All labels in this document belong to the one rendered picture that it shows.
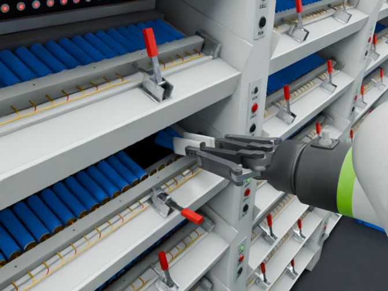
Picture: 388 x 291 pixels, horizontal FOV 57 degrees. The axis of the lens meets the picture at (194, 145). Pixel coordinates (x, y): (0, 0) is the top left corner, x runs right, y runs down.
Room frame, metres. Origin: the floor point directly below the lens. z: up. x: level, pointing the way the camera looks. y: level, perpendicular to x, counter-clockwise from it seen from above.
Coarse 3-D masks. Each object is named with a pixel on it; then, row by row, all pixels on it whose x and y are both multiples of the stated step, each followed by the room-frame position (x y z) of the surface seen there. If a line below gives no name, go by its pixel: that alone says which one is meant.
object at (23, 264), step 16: (192, 160) 0.56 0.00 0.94; (160, 176) 0.50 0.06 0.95; (128, 192) 0.45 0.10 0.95; (144, 192) 0.46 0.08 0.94; (112, 208) 0.42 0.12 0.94; (80, 224) 0.38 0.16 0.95; (96, 224) 0.39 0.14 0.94; (48, 240) 0.35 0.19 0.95; (64, 240) 0.35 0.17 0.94; (96, 240) 0.37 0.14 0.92; (32, 256) 0.32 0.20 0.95; (48, 256) 0.33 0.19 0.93; (0, 272) 0.30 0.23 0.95; (16, 272) 0.30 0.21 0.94; (0, 288) 0.29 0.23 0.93; (16, 288) 0.29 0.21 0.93
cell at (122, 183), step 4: (100, 164) 0.50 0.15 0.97; (104, 164) 0.50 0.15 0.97; (108, 164) 0.51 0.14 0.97; (100, 168) 0.50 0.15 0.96; (104, 168) 0.50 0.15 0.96; (108, 168) 0.50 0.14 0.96; (112, 168) 0.50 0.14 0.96; (104, 172) 0.49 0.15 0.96; (108, 172) 0.49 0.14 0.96; (112, 172) 0.49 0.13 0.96; (116, 172) 0.49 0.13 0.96; (108, 176) 0.49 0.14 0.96; (112, 176) 0.48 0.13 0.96; (116, 176) 0.48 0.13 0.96; (120, 176) 0.49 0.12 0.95; (112, 180) 0.48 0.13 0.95; (116, 180) 0.48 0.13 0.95; (120, 180) 0.48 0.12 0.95; (124, 180) 0.48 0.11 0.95; (116, 184) 0.47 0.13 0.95; (120, 184) 0.47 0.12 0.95; (124, 184) 0.47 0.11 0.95; (128, 184) 0.48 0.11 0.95; (120, 188) 0.47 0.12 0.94
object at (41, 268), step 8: (192, 168) 0.56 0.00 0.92; (176, 176) 0.53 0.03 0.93; (168, 184) 0.51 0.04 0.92; (144, 200) 0.46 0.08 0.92; (128, 208) 0.44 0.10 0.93; (104, 224) 0.40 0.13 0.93; (96, 232) 0.39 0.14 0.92; (80, 240) 0.37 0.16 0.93; (72, 248) 0.36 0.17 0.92; (56, 256) 0.34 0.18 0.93; (48, 264) 0.33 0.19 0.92; (32, 272) 0.32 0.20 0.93; (24, 280) 0.30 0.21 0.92; (8, 288) 0.29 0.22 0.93
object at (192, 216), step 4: (164, 200) 0.45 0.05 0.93; (168, 200) 0.46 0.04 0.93; (168, 204) 0.45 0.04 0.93; (172, 204) 0.45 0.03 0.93; (176, 204) 0.45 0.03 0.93; (176, 208) 0.44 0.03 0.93; (180, 208) 0.44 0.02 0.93; (184, 208) 0.44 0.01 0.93; (180, 212) 0.43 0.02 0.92; (184, 212) 0.43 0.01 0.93; (188, 212) 0.43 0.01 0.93; (192, 212) 0.43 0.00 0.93; (184, 216) 0.43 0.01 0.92; (188, 216) 0.42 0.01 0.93; (192, 216) 0.42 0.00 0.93; (196, 216) 0.42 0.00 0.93; (200, 216) 0.42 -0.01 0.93; (192, 220) 0.41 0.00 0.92; (196, 220) 0.41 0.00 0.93; (200, 220) 0.41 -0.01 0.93
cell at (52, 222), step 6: (30, 198) 0.41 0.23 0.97; (36, 198) 0.41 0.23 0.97; (30, 204) 0.40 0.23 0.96; (36, 204) 0.40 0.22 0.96; (42, 204) 0.40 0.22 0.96; (36, 210) 0.39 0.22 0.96; (42, 210) 0.39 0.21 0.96; (48, 210) 0.40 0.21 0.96; (42, 216) 0.39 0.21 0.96; (48, 216) 0.39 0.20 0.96; (54, 216) 0.39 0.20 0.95; (48, 222) 0.38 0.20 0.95; (54, 222) 0.38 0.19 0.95; (60, 222) 0.38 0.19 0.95; (48, 228) 0.38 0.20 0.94; (54, 228) 0.37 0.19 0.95
